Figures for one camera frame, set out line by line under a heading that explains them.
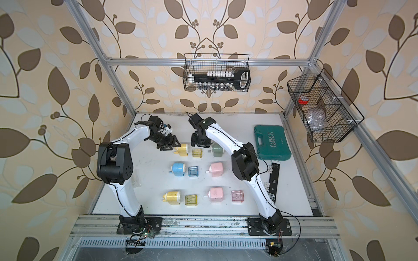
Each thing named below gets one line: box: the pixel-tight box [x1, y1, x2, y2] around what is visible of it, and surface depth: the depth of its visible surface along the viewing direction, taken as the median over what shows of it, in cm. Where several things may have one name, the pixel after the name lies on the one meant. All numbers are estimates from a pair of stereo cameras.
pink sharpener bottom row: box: [203, 187, 224, 203], surface depth 79 cm
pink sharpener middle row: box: [205, 162, 224, 178], surface depth 88 cm
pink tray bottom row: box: [231, 189, 245, 203], surface depth 85 cm
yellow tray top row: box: [191, 148, 204, 159], surface depth 101 cm
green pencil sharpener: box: [211, 141, 225, 158], surface depth 95 cm
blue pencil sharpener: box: [168, 162, 186, 177], surface depth 88 cm
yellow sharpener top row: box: [173, 143, 189, 157], surface depth 96 cm
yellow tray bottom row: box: [184, 194, 198, 207], surface depth 84 cm
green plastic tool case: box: [253, 125, 292, 161], surface depth 102 cm
